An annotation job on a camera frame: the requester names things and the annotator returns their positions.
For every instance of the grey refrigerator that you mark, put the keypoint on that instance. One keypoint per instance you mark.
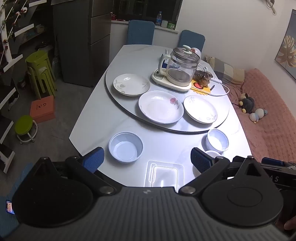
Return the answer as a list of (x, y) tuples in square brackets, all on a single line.
[(81, 46)]

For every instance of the grey round turntable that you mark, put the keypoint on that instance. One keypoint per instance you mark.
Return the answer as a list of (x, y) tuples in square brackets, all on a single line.
[(129, 104)]

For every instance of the smartphone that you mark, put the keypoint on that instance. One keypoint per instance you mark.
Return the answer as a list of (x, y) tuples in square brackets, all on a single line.
[(9, 207)]

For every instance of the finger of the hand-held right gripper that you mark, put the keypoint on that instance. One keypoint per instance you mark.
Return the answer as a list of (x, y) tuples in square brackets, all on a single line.
[(238, 159), (271, 161)]

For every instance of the plain white bowl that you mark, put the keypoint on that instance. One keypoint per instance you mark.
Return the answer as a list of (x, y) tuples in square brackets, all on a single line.
[(214, 153)]

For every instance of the black and white shelf unit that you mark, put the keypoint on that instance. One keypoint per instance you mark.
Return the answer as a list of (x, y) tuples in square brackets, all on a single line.
[(20, 32)]

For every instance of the white leaf-print plate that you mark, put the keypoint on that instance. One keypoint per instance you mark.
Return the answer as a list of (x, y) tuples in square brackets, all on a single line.
[(198, 107), (131, 85)]

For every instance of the leaf wall picture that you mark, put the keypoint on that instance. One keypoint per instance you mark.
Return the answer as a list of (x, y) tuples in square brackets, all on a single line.
[(289, 46)]

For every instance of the plaid pillow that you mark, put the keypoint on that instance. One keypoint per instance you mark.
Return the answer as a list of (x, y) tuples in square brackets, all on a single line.
[(226, 69)]

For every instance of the clear plastic bottle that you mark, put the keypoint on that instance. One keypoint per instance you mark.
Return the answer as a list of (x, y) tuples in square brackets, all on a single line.
[(55, 66)]

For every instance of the white round container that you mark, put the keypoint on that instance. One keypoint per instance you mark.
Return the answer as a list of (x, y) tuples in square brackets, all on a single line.
[(196, 52)]

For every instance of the blue and white plush toy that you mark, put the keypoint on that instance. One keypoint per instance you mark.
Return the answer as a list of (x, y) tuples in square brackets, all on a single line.
[(257, 114)]

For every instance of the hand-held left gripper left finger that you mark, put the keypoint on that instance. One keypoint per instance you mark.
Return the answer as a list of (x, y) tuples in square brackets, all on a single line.
[(94, 160)]

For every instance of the green round container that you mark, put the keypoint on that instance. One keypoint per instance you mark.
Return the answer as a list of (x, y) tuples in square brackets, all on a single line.
[(171, 26)]

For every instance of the cream kettle base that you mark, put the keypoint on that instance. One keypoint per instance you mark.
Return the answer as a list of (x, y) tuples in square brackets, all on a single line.
[(161, 81)]

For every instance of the pink sofa blanket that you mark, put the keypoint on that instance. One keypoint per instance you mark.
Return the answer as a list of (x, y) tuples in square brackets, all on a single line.
[(272, 120)]

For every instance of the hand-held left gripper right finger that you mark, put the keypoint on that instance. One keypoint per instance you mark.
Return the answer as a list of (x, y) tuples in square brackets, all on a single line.
[(200, 160)]

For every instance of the person's right hand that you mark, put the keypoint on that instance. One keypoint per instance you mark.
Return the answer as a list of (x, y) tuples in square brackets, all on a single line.
[(290, 226)]

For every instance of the orange cardboard box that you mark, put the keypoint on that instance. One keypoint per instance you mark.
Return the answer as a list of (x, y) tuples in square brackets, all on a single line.
[(42, 109)]

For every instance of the yellow flower-shaped coaster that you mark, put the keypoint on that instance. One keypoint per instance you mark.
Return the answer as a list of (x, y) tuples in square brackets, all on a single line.
[(203, 90)]

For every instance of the green round wheeled stool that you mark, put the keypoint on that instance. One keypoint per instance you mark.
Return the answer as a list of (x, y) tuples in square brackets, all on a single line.
[(24, 125)]

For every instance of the large light blue bowl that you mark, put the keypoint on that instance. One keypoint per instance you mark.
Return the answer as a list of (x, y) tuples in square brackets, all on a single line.
[(126, 150)]

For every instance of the blue dining chair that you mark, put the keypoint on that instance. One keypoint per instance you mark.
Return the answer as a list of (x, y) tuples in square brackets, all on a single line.
[(192, 39), (140, 32)]

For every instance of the small dark stick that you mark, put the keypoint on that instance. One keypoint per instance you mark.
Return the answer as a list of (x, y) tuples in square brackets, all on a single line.
[(212, 87)]

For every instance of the dark plush toy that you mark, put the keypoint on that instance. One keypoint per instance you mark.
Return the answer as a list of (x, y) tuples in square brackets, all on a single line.
[(248, 103)]

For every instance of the stack of green stools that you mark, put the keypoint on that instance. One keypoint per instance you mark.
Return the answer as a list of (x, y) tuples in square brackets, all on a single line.
[(39, 69)]

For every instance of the clear water bottle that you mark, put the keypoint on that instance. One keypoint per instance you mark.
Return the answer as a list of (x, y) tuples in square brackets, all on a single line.
[(158, 19)]

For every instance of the dark window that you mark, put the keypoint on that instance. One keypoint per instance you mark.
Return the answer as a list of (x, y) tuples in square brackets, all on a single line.
[(138, 9)]

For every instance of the small blue-rimmed white bowl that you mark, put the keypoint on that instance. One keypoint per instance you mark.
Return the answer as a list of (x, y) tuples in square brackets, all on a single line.
[(217, 139)]

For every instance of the brown owl figurine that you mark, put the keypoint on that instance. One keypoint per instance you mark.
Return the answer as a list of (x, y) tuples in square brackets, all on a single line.
[(204, 78)]

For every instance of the white rose-print plate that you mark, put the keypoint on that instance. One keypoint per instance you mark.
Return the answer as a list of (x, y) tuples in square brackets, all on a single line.
[(157, 107)]

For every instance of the dark pot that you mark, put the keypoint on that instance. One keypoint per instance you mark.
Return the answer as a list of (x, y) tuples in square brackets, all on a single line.
[(42, 45)]

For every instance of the white jar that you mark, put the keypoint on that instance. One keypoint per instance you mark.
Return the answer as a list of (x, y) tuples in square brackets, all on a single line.
[(164, 24)]

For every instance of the glass electric kettle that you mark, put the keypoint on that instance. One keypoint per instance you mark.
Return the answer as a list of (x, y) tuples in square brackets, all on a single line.
[(182, 67)]

